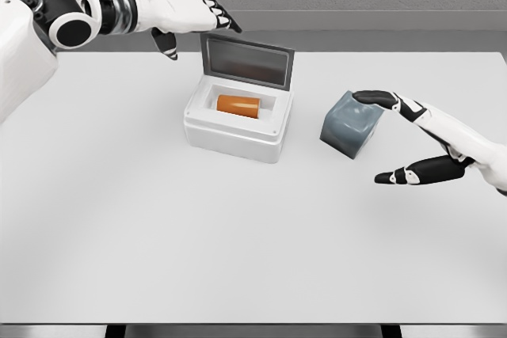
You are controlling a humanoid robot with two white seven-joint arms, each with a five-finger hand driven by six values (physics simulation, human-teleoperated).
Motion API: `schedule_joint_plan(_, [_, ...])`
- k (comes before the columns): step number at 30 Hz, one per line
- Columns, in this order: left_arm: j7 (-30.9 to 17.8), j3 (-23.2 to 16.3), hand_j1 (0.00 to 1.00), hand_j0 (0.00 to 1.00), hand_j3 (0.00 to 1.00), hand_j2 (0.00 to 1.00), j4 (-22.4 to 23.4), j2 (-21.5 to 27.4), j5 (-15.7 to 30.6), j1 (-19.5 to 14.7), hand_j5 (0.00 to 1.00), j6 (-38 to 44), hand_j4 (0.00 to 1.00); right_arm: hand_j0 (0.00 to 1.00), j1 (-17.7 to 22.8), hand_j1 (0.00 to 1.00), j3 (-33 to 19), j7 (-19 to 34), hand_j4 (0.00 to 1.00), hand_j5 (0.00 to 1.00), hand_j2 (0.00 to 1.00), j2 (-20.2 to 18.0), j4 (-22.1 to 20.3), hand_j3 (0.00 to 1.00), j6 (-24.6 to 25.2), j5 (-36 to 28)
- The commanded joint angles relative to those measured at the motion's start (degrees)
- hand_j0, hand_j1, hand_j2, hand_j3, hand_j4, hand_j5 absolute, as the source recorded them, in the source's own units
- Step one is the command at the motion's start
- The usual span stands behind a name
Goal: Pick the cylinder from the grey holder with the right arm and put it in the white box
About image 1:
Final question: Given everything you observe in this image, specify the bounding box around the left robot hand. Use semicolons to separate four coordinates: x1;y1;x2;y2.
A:
146;0;243;61

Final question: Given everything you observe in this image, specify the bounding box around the grey cube block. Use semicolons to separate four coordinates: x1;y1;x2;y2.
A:
318;90;383;161

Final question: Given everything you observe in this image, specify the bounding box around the grey hinged box lid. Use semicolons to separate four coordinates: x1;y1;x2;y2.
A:
199;32;296;92

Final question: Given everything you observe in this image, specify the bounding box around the white open storage box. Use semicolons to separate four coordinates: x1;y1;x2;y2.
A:
183;74;297;165

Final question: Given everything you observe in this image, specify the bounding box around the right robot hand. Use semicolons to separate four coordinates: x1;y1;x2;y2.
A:
352;89;496;186

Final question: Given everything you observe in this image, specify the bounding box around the orange cylinder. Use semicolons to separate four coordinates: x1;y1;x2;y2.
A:
215;93;262;120

